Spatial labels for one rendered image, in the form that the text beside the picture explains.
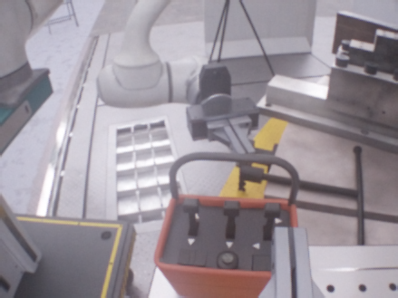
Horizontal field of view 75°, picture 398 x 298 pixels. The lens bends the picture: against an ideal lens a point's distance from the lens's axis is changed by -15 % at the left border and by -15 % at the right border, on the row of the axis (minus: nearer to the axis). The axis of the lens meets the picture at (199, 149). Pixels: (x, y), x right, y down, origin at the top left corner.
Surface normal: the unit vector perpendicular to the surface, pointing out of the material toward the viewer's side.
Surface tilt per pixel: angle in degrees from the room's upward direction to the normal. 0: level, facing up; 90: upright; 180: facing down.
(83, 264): 0
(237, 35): 90
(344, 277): 0
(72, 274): 0
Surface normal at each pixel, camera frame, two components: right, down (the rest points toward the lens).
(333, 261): -0.04, -0.79
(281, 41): 0.09, -0.28
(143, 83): 0.27, 0.47
